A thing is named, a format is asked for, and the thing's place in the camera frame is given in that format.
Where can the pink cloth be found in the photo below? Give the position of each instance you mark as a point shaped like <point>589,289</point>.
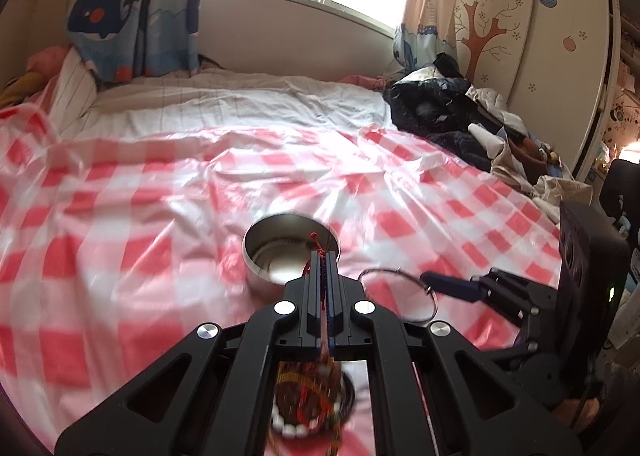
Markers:
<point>365,82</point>

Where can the dark chair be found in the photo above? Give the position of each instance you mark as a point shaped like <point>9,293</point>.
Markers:
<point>620,186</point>

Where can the whale print curtain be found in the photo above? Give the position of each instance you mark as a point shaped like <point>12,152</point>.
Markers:
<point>422,1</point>
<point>115,11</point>

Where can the round metal tin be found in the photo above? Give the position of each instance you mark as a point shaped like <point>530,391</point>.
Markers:
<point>255,272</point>

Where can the striped pillow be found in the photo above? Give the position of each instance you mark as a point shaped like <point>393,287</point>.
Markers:
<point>75,91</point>

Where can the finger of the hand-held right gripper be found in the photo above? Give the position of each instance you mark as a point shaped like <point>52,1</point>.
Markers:
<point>450,285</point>

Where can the striped white bed sheet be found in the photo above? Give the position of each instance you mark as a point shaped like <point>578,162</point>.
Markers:
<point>240,96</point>

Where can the red checked plastic sheet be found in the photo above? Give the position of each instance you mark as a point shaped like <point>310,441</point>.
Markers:
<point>150,216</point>

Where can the yellow cloth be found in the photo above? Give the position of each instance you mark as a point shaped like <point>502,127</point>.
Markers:
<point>22,86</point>

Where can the person's right hand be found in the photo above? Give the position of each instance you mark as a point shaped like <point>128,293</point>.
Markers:
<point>582,413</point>

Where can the black jacket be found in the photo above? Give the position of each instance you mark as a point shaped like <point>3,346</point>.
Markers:
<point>425,111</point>

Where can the white garment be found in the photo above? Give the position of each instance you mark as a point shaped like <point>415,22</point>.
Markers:
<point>487,139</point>

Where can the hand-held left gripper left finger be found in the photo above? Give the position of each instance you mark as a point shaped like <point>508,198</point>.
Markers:
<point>314,281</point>

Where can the pink pillow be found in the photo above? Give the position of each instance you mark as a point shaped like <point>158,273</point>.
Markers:
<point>47,59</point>

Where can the silver bangle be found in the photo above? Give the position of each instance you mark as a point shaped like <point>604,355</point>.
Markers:
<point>434,303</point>

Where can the beige canvas bag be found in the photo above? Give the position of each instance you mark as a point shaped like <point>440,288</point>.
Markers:
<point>555,188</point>

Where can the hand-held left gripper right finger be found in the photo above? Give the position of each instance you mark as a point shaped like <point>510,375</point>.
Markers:
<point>331,281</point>

